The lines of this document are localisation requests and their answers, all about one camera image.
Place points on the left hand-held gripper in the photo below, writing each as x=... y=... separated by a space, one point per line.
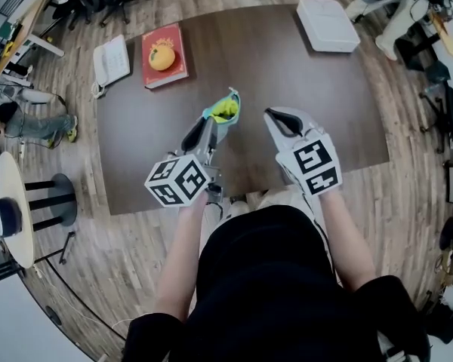
x=181 y=179

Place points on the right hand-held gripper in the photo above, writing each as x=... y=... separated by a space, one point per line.
x=313 y=164

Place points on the light blue pencil pouch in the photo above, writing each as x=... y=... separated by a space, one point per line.
x=226 y=111

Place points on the person's left forearm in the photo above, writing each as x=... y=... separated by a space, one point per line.
x=177 y=262

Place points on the person's right forearm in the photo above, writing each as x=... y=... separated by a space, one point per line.
x=349 y=240

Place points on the person's white shoe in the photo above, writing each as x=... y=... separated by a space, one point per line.
x=238 y=209

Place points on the orange toy fruit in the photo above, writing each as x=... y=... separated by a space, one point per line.
x=161 y=57

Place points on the red hardcover book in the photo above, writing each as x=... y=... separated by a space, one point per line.
x=166 y=32

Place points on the white flat box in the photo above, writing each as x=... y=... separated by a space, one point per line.
x=326 y=23

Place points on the white desk telephone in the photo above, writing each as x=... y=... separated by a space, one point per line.
x=113 y=60

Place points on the person's black top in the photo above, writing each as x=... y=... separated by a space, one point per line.
x=268 y=285

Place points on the black stand foot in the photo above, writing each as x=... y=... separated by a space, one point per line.
x=67 y=247

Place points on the wooden desk with black leg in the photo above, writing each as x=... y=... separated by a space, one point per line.
x=449 y=40

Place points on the round light table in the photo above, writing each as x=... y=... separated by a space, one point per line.
x=11 y=179

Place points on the light wooden desk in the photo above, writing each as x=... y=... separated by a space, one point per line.
x=30 y=21

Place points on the black pot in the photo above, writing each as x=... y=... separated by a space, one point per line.
x=7 y=217

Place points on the white whiteboard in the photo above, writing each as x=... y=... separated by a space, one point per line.
x=15 y=323

